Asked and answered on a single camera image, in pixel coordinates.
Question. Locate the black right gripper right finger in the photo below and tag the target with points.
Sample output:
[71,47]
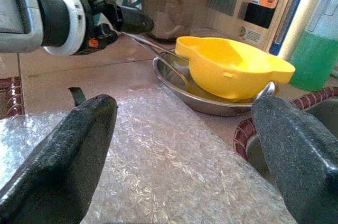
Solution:
[301,171]

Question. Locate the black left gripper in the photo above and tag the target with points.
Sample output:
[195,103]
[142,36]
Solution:
[100,12]

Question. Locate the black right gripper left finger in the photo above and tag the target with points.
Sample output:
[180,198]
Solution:
[58,171]

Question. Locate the yellow plastic bowl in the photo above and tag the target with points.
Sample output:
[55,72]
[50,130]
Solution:
[224,63]

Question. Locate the brown filled jar pink lid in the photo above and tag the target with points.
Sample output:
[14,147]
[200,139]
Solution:
[171,10]

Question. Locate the clear bubble wrap sheet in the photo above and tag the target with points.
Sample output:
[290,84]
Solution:
[163,160]

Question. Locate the steel plate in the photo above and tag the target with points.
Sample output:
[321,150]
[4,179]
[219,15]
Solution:
[206,105]

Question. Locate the green dish soap bottle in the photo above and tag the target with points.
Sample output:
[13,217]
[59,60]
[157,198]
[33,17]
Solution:
[311,60]

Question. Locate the cream water ionizer machine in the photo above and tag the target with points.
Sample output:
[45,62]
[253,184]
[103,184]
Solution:
[253,18]

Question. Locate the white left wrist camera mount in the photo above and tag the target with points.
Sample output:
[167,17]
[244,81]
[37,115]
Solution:
[75,33]

